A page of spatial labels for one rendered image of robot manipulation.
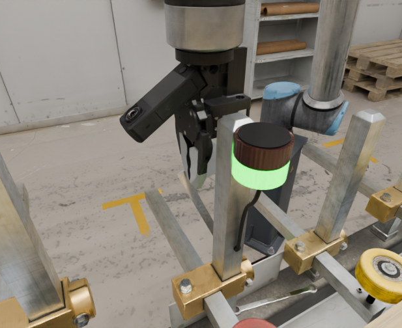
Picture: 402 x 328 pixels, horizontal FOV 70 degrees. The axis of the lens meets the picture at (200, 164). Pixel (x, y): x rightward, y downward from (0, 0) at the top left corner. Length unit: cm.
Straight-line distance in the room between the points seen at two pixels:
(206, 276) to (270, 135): 29
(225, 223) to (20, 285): 24
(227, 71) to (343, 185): 31
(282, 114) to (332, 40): 37
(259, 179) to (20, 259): 24
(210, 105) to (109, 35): 264
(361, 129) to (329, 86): 65
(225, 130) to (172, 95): 8
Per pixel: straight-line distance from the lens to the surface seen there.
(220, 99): 38
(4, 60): 301
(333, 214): 61
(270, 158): 28
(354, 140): 53
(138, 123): 35
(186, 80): 35
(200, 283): 50
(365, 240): 89
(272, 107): 128
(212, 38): 33
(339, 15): 103
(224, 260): 46
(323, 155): 90
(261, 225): 160
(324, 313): 82
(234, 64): 38
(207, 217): 50
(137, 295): 154
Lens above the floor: 129
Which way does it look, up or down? 35 degrees down
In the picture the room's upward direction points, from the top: straight up
